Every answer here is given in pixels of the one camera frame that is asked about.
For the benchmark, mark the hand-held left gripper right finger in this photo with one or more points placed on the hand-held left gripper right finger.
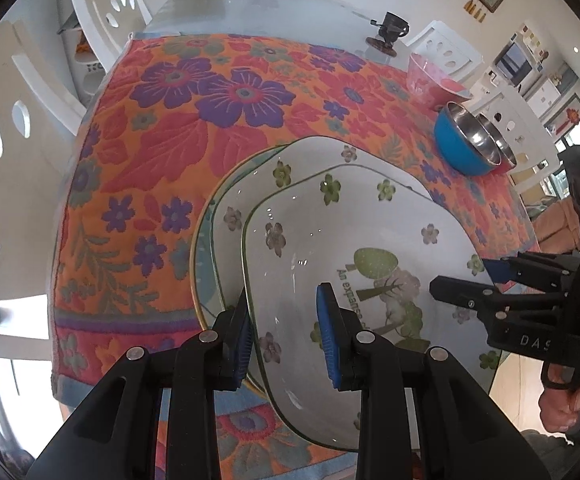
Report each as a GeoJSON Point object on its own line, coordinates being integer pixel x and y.
{"type": "Point", "coordinates": [327, 340]}

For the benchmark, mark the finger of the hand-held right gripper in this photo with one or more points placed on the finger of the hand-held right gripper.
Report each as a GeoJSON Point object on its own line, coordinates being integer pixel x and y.
{"type": "Point", "coordinates": [497, 270]}
{"type": "Point", "coordinates": [469, 295]}

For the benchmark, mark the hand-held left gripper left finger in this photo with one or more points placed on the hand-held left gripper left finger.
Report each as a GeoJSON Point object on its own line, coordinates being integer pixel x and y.
{"type": "Point", "coordinates": [240, 350]}

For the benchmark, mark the white square floral bowl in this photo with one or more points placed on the white square floral bowl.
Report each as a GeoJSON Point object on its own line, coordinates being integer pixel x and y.
{"type": "Point", "coordinates": [310, 240]}

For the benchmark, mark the blue steel bowl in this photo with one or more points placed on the blue steel bowl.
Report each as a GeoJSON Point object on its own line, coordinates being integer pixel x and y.
{"type": "Point", "coordinates": [454, 145]}

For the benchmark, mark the white square floral plate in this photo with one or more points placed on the white square floral plate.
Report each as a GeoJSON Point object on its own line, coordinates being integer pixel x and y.
{"type": "Point", "coordinates": [250, 180]}

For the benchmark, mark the pink bowl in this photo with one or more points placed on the pink bowl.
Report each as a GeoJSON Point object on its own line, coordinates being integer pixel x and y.
{"type": "Point", "coordinates": [432, 80]}

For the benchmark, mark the person's right hand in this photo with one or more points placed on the person's right hand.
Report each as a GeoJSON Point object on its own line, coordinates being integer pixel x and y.
{"type": "Point", "coordinates": [564, 410]}

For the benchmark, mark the round gold-rimmed plate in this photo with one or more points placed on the round gold-rimmed plate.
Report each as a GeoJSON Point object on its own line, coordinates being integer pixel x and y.
{"type": "Point", "coordinates": [202, 260]}

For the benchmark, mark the white cutout chair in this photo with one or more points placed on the white cutout chair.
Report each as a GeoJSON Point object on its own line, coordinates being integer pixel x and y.
{"type": "Point", "coordinates": [97, 15]}
{"type": "Point", "coordinates": [30, 170]}
{"type": "Point", "coordinates": [514, 130]}
{"type": "Point", "coordinates": [444, 42]}

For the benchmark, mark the television screen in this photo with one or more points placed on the television screen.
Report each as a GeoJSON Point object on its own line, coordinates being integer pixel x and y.
{"type": "Point", "coordinates": [514, 62]}

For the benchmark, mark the floral orange tablecloth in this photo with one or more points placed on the floral orange tablecloth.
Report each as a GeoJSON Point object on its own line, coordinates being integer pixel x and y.
{"type": "Point", "coordinates": [170, 135]}

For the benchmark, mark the yellow hanging tassels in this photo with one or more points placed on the yellow hanging tassels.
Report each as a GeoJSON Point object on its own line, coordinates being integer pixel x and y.
{"type": "Point", "coordinates": [474, 11]}

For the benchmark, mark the black cup on stand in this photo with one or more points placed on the black cup on stand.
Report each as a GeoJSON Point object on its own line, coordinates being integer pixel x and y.
{"type": "Point", "coordinates": [392, 25]}

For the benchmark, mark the white corner shelf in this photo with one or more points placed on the white corner shelf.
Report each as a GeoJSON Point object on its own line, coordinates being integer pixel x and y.
{"type": "Point", "coordinates": [90, 67]}

